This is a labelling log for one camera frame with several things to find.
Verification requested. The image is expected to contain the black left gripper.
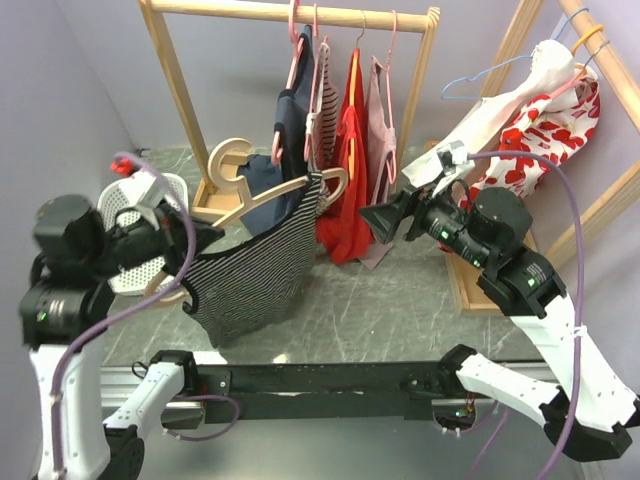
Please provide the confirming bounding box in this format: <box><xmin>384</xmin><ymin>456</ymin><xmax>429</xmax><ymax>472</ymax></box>
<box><xmin>86</xmin><ymin>192</ymin><xmax>224</xmax><ymax>275</ymax></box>

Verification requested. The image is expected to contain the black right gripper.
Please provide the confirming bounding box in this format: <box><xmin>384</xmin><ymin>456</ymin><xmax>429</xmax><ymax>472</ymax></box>
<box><xmin>352</xmin><ymin>171</ymin><xmax>487</xmax><ymax>267</ymax></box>

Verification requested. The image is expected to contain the black white striped tank top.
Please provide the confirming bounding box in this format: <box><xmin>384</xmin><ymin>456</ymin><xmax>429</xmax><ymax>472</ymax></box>
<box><xmin>181</xmin><ymin>173</ymin><xmax>321</xmax><ymax>348</ymax></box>

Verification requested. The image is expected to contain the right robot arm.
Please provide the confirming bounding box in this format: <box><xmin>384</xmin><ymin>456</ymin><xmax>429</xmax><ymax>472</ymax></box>
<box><xmin>359</xmin><ymin>187</ymin><xmax>639</xmax><ymax>462</ymax></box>

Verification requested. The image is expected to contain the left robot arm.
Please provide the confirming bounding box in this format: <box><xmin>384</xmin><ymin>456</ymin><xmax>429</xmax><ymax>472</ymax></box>
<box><xmin>19</xmin><ymin>194</ymin><xmax>221</xmax><ymax>479</ymax></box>

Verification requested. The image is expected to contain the orange hanger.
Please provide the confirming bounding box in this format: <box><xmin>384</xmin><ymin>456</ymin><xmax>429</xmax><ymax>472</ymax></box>
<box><xmin>348</xmin><ymin>10</ymin><xmax>367</xmax><ymax>180</ymax></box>

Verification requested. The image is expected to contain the mauve pink top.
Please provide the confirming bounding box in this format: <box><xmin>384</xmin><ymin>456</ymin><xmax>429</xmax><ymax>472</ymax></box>
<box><xmin>357</xmin><ymin>55</ymin><xmax>398</xmax><ymax>271</ymax></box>

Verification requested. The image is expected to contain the red white striped top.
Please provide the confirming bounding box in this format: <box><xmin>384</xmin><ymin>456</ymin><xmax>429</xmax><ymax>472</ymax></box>
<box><xmin>308</xmin><ymin>40</ymin><xmax>339</xmax><ymax>171</ymax></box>

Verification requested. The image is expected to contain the navy blue printed top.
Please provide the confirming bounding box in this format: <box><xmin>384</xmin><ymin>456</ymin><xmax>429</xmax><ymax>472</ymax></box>
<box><xmin>237</xmin><ymin>25</ymin><xmax>315</xmax><ymax>236</ymax></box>

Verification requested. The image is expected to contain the pink plastic hanger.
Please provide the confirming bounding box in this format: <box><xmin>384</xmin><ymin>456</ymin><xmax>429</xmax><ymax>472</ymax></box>
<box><xmin>271</xmin><ymin>0</ymin><xmax>304</xmax><ymax>165</ymax></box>

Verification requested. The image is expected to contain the orange hanger hook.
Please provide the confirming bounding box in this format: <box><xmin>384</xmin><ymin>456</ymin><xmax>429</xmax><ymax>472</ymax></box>
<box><xmin>571</xmin><ymin>24</ymin><xmax>604</xmax><ymax>56</ymax></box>

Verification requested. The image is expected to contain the white perforated plastic basket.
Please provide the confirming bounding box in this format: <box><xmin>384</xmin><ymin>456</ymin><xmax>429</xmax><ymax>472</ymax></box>
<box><xmin>97</xmin><ymin>180</ymin><xmax>165</xmax><ymax>296</ymax></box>

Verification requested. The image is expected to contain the red floral white dress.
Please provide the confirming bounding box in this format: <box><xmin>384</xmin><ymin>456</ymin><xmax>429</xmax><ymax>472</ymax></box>
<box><xmin>458</xmin><ymin>68</ymin><xmax>600</xmax><ymax>209</ymax></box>

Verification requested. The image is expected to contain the wooden clothes rack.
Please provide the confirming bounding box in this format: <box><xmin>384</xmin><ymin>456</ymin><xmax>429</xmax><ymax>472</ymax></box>
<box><xmin>424</xmin><ymin>0</ymin><xmax>640</xmax><ymax>316</ymax></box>
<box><xmin>139</xmin><ymin>1</ymin><xmax>440</xmax><ymax>221</ymax></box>

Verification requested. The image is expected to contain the black base bar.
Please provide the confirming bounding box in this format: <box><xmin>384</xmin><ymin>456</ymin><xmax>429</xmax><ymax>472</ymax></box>
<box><xmin>189</xmin><ymin>360</ymin><xmax>501</xmax><ymax>425</ymax></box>

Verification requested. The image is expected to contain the white garment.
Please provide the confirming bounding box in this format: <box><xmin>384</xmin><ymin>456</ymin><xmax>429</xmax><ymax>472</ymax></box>
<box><xmin>402</xmin><ymin>39</ymin><xmax>577</xmax><ymax>187</ymax></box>

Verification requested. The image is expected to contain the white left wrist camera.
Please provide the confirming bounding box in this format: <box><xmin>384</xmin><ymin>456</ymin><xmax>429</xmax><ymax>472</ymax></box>
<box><xmin>111</xmin><ymin>156</ymin><xmax>169</xmax><ymax>216</ymax></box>

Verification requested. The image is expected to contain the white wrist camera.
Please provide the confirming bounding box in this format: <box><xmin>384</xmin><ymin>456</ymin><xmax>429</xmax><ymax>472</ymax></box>
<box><xmin>111</xmin><ymin>156</ymin><xmax>169</xmax><ymax>216</ymax></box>
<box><xmin>431</xmin><ymin>140</ymin><xmax>475</xmax><ymax>198</ymax></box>

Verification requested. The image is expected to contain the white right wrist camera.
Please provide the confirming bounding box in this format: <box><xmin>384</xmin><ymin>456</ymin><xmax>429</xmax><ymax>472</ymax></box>
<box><xmin>431</xmin><ymin>140</ymin><xmax>475</xmax><ymax>198</ymax></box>

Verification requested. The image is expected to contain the pink wire hanger right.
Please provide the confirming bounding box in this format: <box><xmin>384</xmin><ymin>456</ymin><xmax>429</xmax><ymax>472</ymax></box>
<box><xmin>380</xmin><ymin>10</ymin><xmax>398</xmax><ymax>185</ymax></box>

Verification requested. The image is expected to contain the pink wire hanger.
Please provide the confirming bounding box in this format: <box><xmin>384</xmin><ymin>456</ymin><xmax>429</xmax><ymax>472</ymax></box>
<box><xmin>304</xmin><ymin>4</ymin><xmax>329</xmax><ymax>166</ymax></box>
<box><xmin>380</xmin><ymin>10</ymin><xmax>398</xmax><ymax>185</ymax></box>

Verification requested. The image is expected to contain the aluminium rail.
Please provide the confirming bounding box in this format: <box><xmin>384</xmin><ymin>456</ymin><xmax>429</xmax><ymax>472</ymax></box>
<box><xmin>99</xmin><ymin>364</ymin><xmax>611</xmax><ymax>480</ymax></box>

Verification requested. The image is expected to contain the blue wire hanger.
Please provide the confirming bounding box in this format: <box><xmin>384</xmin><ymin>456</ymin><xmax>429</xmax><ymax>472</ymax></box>
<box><xmin>440</xmin><ymin>6</ymin><xmax>590</xmax><ymax>101</ymax></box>

